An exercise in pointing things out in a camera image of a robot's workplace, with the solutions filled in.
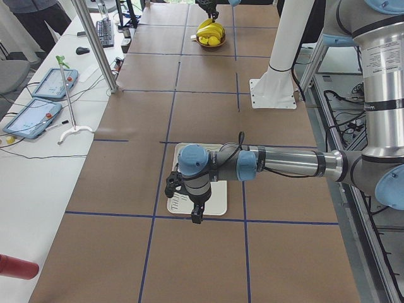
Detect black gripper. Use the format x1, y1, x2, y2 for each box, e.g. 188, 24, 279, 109
188, 191, 210, 224
195, 0, 219, 21

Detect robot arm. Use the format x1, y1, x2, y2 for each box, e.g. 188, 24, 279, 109
165, 1, 403, 223

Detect brown wicker basket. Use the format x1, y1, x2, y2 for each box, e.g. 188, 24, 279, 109
196, 35, 226, 48

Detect white bear tray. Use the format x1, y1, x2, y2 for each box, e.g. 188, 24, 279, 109
167, 143, 227, 216

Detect yellow lemon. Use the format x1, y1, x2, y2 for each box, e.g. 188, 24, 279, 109
209, 36, 221, 46

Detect yellow starfruit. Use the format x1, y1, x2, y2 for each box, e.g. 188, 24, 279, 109
198, 36, 209, 45

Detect black keyboard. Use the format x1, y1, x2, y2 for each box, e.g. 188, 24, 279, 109
95, 18, 114, 48

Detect black computer mouse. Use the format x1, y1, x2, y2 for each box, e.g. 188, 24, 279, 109
76, 47, 90, 55

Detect far teach pendant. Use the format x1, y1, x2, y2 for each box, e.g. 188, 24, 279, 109
32, 68, 79, 100

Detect teach pendant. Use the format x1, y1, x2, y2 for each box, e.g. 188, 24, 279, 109
32, 68, 79, 100
3, 97, 62, 139

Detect near teach pendant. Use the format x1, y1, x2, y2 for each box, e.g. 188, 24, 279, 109
3, 97, 62, 139

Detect red bottle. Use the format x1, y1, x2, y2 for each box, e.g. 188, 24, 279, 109
1, 254, 39, 280

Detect aluminium frame post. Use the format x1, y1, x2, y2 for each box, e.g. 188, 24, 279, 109
71, 0, 118, 93

